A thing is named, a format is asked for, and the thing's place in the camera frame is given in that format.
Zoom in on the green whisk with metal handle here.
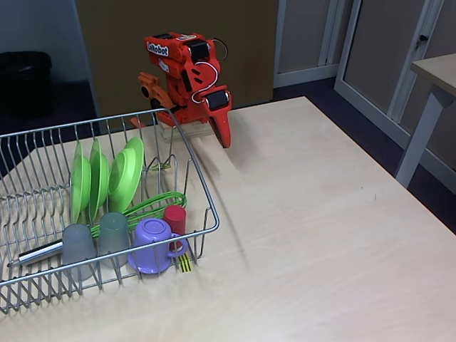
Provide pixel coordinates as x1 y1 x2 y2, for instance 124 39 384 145
9 191 188 267

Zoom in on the wooden base block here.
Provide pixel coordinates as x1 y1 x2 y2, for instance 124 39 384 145
158 119 218 143

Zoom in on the red plastic cup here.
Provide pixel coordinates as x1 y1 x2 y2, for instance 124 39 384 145
163 205 187 236

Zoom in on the translucent grey plastic cup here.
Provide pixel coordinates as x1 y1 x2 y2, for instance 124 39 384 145
97 212 130 268
62 224 98 282

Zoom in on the black waste bin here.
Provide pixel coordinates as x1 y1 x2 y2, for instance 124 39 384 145
0 51 53 118

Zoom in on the purple plastic mug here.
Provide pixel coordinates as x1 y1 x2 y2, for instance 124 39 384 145
127 218 189 274

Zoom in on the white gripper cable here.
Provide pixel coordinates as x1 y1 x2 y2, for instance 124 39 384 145
192 38 231 104

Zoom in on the orange table clamp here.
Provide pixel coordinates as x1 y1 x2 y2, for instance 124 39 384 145
130 71 179 129

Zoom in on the green plastic plate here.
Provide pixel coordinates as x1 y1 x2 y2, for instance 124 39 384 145
88 138 110 222
108 137 145 215
70 141 93 224

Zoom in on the metal wire dish rack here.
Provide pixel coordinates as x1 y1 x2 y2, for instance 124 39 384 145
0 108 220 315

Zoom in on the grey cabinet with key lock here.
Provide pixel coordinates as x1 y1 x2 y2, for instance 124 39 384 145
333 0 456 168

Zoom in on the yellow black striped tape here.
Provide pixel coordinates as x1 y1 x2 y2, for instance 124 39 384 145
177 254 194 275

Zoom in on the grey shutter-door cabinet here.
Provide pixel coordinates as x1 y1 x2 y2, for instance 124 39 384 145
273 0 343 88

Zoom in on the brown cork board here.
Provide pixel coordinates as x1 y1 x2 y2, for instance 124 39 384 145
73 0 279 118

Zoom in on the beige side table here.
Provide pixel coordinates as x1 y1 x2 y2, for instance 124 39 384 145
395 53 456 188

